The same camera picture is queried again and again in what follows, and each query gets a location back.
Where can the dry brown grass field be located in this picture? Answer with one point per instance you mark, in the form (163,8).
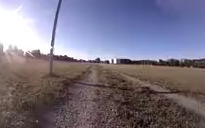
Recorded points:
(176,75)

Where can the distant white building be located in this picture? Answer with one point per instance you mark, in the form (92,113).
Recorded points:
(113,61)

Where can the tall grey pole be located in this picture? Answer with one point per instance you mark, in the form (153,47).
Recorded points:
(52,43)

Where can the distant row of trees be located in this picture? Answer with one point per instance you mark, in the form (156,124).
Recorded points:
(176,62)

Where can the grey gravel track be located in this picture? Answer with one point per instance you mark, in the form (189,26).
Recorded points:
(86,103)

